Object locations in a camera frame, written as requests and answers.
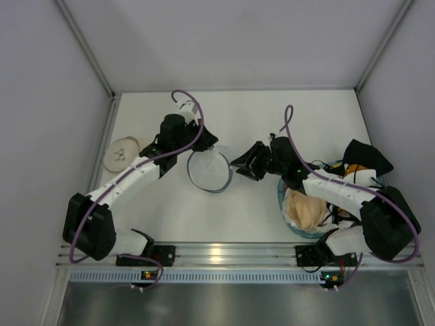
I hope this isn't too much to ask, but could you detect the white mesh laundry bag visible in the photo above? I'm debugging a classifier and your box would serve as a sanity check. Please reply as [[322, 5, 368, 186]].
[[186, 145, 235, 194]]

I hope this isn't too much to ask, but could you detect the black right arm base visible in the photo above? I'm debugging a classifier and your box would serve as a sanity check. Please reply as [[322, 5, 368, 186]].
[[295, 244, 363, 292]]

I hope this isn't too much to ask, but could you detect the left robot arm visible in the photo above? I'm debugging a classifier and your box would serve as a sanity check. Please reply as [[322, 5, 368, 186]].
[[63, 114, 218, 261]]

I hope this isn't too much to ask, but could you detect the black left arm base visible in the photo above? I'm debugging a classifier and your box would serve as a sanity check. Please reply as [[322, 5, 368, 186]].
[[115, 241, 177, 293]]

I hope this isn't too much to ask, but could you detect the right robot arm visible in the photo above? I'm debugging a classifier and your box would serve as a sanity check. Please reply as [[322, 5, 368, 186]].
[[230, 137, 421, 264]]

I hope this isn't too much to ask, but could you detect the beige bra in basin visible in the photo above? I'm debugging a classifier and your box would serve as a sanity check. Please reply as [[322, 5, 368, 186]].
[[281, 189, 327, 232]]

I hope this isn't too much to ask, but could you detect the beige mesh laundry bag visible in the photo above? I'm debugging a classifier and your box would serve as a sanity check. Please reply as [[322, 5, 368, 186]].
[[103, 136, 151, 173]]

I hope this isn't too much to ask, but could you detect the black bra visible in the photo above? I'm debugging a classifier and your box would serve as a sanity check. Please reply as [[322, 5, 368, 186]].
[[343, 139, 394, 177]]

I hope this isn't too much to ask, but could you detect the light blue plastic basin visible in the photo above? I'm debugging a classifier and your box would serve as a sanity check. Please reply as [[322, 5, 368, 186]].
[[280, 163, 380, 238]]

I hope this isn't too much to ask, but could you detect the yellow orange garment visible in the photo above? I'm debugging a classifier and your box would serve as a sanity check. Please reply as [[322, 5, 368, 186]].
[[344, 164, 366, 177]]

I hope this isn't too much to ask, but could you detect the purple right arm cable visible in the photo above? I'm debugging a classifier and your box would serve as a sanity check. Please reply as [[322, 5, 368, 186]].
[[279, 104, 421, 293]]

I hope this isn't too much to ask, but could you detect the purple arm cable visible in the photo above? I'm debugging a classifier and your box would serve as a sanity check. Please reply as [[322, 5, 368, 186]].
[[69, 89, 205, 293], [279, 104, 421, 293]]

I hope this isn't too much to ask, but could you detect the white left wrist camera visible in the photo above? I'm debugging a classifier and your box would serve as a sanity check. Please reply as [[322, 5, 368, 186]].
[[175, 100, 198, 124]]

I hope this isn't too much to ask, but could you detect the black strappy garment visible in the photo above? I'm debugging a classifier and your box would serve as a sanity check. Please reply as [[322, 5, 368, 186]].
[[321, 203, 362, 228]]

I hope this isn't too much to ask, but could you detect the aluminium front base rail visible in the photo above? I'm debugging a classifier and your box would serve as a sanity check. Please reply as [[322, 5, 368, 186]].
[[55, 242, 425, 270]]

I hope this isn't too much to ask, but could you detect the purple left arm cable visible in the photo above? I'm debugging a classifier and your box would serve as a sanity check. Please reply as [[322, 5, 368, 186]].
[[69, 89, 205, 293]]

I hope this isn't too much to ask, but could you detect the aluminium frame rail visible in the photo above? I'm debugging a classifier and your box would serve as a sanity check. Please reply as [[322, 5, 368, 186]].
[[52, 0, 116, 98]]

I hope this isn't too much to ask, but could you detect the perforated cable duct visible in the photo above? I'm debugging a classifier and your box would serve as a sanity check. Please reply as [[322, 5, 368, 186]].
[[69, 270, 341, 284]]

